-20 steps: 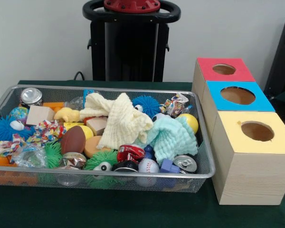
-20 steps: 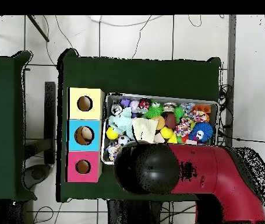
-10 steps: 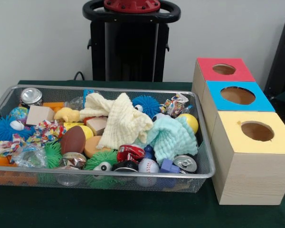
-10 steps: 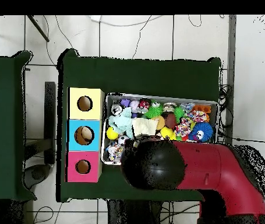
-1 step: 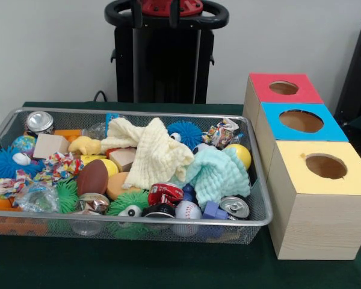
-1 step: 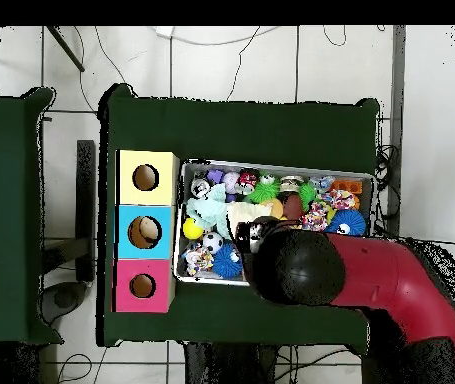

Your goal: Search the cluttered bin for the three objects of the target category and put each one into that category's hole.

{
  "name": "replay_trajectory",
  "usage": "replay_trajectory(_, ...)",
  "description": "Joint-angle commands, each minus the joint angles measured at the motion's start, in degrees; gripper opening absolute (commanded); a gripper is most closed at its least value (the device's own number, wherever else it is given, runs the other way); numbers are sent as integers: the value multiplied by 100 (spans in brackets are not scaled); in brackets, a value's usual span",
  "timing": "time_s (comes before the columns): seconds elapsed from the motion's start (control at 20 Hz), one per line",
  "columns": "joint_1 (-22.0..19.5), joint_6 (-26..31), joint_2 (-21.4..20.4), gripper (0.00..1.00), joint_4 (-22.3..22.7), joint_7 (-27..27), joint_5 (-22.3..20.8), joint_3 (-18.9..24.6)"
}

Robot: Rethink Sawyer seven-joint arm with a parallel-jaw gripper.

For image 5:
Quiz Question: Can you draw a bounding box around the cream yellow cloth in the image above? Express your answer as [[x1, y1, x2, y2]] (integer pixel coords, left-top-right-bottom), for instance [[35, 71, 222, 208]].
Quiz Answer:
[[100, 117, 196, 190]]

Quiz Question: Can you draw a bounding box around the shallow clear mesh bin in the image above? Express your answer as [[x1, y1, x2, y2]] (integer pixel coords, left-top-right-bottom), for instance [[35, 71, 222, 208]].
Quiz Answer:
[[0, 107, 274, 245]]

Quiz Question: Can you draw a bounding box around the wooden three-hole box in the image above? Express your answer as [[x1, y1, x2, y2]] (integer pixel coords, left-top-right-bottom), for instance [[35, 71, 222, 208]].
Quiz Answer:
[[242, 73, 361, 261]]

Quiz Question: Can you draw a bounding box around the blue spiky ball with eyes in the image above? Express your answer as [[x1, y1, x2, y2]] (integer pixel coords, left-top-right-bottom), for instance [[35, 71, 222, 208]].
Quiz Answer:
[[167, 120, 204, 146], [0, 146, 45, 185]]

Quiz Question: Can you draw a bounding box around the mint green cloth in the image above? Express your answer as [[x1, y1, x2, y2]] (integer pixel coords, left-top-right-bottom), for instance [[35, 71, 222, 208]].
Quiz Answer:
[[186, 147, 251, 210]]

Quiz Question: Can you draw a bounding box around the yellow ball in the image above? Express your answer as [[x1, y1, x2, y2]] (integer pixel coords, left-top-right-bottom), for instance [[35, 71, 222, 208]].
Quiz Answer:
[[223, 143, 253, 171]]

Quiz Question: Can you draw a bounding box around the small baseball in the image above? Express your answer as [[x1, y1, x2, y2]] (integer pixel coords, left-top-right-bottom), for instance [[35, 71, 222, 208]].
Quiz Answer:
[[174, 200, 203, 220]]

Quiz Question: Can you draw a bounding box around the green spiky ball with eye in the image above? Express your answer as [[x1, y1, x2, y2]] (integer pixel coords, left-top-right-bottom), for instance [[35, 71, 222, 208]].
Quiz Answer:
[[106, 190, 151, 217]]

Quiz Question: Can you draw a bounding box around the orange foam disc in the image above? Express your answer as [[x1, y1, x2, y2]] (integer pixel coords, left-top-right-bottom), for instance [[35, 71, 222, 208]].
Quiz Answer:
[[106, 172, 142, 200]]

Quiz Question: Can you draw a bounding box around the brown toy football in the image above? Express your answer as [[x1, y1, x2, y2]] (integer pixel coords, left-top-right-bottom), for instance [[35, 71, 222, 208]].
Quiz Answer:
[[76, 159, 110, 196]]

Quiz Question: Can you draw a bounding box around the dark green tablecloth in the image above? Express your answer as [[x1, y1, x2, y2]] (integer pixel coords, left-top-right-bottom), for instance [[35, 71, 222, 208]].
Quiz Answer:
[[0, 101, 361, 289]]

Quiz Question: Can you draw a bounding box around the silver drink can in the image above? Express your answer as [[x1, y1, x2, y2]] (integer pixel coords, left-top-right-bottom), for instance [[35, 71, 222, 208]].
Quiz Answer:
[[25, 111, 55, 135]]

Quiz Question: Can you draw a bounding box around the black upright panel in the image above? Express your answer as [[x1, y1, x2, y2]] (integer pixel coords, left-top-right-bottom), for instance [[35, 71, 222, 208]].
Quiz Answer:
[[333, 19, 361, 127]]

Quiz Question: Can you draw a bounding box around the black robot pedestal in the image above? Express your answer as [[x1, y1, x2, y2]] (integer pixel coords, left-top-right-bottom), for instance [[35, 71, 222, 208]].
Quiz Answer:
[[104, 0, 230, 105]]

